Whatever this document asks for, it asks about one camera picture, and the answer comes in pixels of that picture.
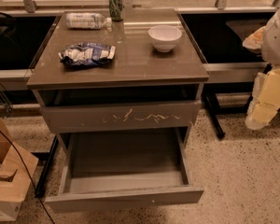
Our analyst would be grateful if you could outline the blue white chip bag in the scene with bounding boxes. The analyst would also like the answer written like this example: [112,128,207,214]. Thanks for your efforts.
[58,42,116,68]

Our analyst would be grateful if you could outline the green drink can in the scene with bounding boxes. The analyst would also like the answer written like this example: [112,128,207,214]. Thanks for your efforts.
[108,0,123,21]

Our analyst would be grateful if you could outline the grey drawer cabinet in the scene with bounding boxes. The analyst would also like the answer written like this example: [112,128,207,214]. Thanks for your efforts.
[26,7,210,185]

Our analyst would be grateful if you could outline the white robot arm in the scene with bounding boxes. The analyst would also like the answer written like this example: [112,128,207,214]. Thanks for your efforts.
[243,8,280,130]

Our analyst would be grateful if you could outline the white ceramic bowl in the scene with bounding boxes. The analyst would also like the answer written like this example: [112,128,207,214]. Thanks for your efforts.
[148,25,182,52]

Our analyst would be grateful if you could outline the brown cardboard box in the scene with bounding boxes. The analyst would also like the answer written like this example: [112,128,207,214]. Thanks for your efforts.
[0,119,38,221]

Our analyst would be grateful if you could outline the grey drawer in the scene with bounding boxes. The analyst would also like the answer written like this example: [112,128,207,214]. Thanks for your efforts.
[46,128,203,213]
[41,101,201,133]

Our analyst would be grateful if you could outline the black cable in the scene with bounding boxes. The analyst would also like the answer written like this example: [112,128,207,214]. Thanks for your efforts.
[0,75,56,224]

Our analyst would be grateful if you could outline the grey top drawer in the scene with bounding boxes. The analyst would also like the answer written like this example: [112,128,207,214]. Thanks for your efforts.
[41,101,201,133]

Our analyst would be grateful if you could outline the clear plastic water bottle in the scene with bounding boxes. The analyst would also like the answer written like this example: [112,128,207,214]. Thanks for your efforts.
[65,12,112,30]

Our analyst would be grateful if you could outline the black folding table stand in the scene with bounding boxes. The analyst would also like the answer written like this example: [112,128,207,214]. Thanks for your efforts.
[202,63,280,141]

